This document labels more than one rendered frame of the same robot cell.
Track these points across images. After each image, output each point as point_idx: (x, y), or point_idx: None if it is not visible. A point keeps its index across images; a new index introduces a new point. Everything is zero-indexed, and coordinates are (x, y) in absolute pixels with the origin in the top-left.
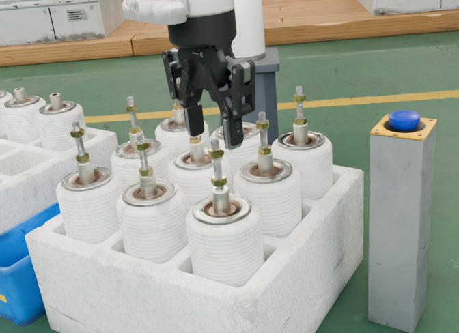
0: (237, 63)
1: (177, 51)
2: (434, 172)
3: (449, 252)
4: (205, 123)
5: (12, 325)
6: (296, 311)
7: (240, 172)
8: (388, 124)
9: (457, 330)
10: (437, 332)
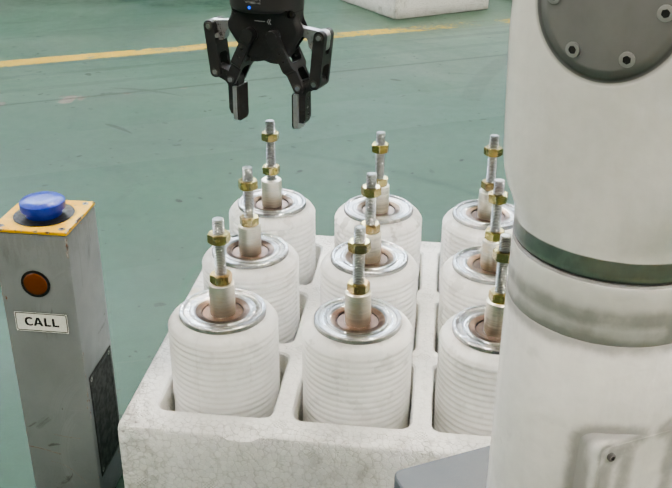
0: (219, 18)
1: (311, 27)
2: None
3: None
4: (454, 349)
5: None
6: None
7: (283, 240)
8: (66, 212)
9: (2, 479)
10: (31, 470)
